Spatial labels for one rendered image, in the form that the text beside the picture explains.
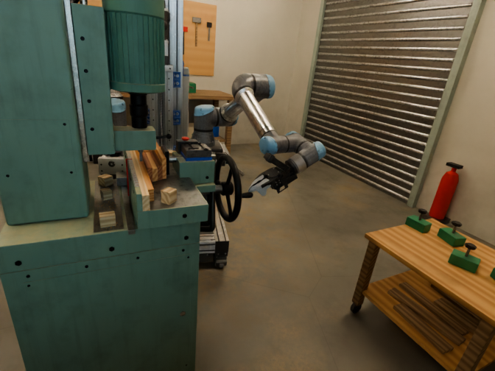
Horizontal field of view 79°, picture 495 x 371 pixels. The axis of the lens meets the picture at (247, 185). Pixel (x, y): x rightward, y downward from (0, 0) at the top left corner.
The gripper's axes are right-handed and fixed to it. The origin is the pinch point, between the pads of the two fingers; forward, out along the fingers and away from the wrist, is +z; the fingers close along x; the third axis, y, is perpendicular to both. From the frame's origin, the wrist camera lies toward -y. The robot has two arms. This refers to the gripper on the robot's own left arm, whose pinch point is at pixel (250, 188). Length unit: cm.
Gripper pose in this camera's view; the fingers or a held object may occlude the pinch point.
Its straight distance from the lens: 121.3
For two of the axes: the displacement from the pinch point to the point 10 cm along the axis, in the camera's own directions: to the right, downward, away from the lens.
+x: -4.1, -3.9, 8.3
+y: 3.7, 7.6, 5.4
